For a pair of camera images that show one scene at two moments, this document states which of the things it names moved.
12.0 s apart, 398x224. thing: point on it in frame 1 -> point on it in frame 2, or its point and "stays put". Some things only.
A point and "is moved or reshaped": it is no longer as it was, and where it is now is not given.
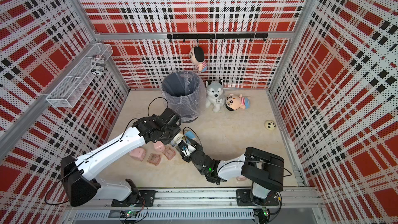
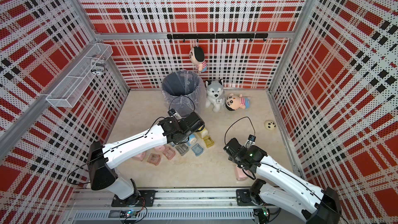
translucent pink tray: (169, 152) stays put
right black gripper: (198, 147) -> (234, 160)
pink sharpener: (159, 147) stays put
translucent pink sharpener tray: (154, 159) stays put
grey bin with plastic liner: (185, 93) stays put
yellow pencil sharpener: (178, 138) is moved or reshaped
